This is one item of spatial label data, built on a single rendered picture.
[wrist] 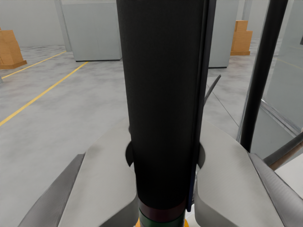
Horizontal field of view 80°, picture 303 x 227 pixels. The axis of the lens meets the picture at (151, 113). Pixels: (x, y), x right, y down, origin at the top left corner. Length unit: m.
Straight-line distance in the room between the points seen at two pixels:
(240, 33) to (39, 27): 11.36
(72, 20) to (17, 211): 6.55
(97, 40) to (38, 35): 7.27
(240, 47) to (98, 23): 5.47
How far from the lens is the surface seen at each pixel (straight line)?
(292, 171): 0.56
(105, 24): 7.41
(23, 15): 14.57
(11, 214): 2.28
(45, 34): 14.11
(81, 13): 7.63
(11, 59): 8.37
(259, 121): 1.49
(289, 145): 0.32
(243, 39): 8.39
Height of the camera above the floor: 1.55
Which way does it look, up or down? 29 degrees down
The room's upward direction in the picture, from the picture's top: 2 degrees counter-clockwise
